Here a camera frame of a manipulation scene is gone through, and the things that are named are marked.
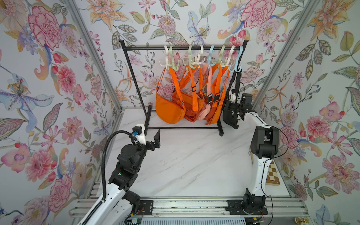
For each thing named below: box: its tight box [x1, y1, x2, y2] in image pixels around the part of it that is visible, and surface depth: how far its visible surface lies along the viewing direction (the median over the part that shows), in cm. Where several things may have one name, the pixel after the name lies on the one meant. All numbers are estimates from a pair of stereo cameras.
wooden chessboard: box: [265, 159, 281, 187], surface depth 84 cm
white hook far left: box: [159, 45, 173, 70], surface depth 78 cm
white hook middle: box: [195, 45, 206, 66], surface depth 78 cm
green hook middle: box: [187, 45, 197, 69], surface depth 78 cm
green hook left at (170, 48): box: [168, 45, 180, 72], surface depth 78 cm
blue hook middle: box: [202, 45, 218, 69], surface depth 79 cm
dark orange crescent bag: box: [184, 65, 205, 123], surface depth 92 cm
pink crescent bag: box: [197, 63, 213, 121], surface depth 86 cm
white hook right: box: [225, 45, 236, 68], surface depth 78 cm
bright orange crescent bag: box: [155, 66, 187, 125], surface depth 106 cm
